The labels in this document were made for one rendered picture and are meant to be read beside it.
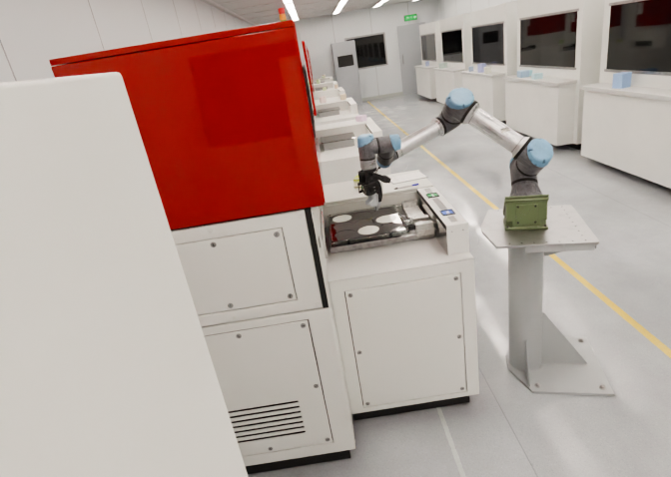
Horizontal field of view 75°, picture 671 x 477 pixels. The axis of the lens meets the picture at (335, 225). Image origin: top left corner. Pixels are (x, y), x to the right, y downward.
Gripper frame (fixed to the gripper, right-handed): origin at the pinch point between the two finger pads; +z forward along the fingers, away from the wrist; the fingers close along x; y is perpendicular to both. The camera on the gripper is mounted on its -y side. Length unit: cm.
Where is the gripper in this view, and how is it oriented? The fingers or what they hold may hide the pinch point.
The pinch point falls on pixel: (377, 207)
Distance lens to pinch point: 211.8
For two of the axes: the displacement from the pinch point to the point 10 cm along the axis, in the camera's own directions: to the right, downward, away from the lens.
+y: -8.3, 3.2, -4.5
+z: 1.5, 9.2, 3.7
